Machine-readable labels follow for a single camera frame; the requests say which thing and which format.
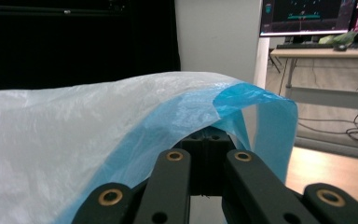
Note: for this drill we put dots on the large dark computer monitor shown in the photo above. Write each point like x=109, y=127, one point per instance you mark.
x=304, y=15

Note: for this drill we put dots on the white-framed desk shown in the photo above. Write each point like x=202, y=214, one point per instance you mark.
x=323, y=53

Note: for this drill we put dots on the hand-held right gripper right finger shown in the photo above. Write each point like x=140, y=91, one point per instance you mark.
x=216, y=174

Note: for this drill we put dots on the black curtain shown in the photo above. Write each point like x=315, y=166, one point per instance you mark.
x=74, y=46

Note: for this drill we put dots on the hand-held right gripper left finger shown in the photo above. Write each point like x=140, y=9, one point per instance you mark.
x=197, y=174

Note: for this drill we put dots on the green bag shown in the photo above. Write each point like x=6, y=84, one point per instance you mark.
x=338, y=38

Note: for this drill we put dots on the black keyboard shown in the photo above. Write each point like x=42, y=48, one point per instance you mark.
x=304, y=46

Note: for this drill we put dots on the white blue-edged plastic bag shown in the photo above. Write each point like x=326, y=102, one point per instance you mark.
x=74, y=140

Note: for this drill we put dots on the white partition panel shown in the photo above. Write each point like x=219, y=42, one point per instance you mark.
x=217, y=37

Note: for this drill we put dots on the black computer mouse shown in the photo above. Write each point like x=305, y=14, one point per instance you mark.
x=341, y=47

